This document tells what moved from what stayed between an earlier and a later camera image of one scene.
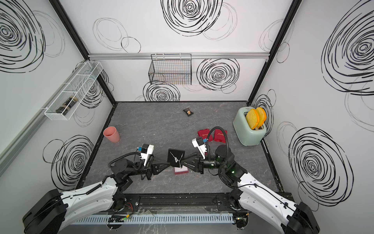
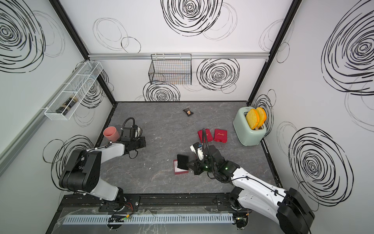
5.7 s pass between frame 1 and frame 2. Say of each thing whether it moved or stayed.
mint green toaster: stayed
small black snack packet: stayed
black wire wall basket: stayed
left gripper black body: moved
